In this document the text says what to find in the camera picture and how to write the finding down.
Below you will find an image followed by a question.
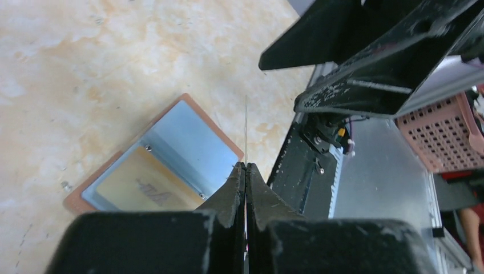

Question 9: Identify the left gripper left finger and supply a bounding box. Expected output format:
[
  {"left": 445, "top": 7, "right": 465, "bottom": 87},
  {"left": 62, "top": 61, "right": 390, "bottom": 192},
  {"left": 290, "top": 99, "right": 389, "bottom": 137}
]
[{"left": 46, "top": 162, "right": 245, "bottom": 273}]

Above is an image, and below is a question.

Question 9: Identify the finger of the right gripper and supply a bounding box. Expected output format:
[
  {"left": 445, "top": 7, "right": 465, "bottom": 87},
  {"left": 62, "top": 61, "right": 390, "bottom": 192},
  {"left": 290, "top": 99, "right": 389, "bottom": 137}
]
[
  {"left": 259, "top": 1, "right": 382, "bottom": 70},
  {"left": 294, "top": 1, "right": 483, "bottom": 117}
]

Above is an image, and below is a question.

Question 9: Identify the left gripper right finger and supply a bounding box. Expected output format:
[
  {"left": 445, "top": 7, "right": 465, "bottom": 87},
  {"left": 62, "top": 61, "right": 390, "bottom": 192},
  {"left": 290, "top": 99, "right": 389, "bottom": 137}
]
[{"left": 245, "top": 163, "right": 436, "bottom": 273}]

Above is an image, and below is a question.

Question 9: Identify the brown leather card holder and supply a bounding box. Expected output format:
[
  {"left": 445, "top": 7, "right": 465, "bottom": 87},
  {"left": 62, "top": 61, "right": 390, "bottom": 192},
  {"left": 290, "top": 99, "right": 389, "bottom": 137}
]
[{"left": 64, "top": 94, "right": 244, "bottom": 215}]

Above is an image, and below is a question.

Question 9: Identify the grey card sleeve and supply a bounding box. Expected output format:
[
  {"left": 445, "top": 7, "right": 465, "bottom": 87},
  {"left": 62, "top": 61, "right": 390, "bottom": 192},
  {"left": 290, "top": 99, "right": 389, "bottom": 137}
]
[{"left": 244, "top": 94, "right": 248, "bottom": 166}]

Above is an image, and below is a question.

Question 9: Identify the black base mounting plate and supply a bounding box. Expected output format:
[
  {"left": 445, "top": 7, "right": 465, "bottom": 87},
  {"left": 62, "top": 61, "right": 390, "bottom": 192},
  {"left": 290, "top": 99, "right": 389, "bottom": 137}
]
[{"left": 267, "top": 113, "right": 346, "bottom": 220}]

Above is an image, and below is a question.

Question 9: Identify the pink perforated basket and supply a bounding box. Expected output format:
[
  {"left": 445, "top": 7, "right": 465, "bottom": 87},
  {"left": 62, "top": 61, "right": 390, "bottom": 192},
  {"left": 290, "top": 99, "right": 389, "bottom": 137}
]
[{"left": 396, "top": 92, "right": 483, "bottom": 173}]

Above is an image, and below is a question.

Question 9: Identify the person in red shirt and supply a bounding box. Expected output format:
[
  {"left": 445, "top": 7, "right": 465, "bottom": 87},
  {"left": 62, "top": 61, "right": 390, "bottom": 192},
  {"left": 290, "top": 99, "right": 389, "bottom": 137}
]
[{"left": 459, "top": 204, "right": 483, "bottom": 273}]

